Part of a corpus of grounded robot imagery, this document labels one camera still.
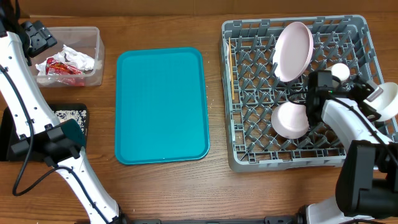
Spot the pink plate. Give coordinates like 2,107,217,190
272,22,313,82

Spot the teal serving tray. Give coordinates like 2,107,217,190
114,47,210,165

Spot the grey dishwasher rack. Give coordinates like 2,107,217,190
220,15,384,172

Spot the wooden chopstick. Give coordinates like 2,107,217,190
228,38,235,100

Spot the white bowl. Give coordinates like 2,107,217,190
364,82,397,121

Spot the white upside-down cup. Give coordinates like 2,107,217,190
326,63,350,82

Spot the food scraps pile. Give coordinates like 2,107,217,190
55,110,88,132

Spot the pink bowl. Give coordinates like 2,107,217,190
271,102,309,139

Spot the clear plastic bin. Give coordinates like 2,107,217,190
30,27,104,87

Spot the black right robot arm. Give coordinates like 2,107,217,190
295,70,397,223

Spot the black waste tray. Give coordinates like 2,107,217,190
1,103,90,162

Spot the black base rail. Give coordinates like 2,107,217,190
131,215,296,224

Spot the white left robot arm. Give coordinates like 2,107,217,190
1,1,130,223

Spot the white tissue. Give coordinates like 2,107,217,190
35,45,97,75

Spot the red snack wrapper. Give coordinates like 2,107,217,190
45,57,85,86

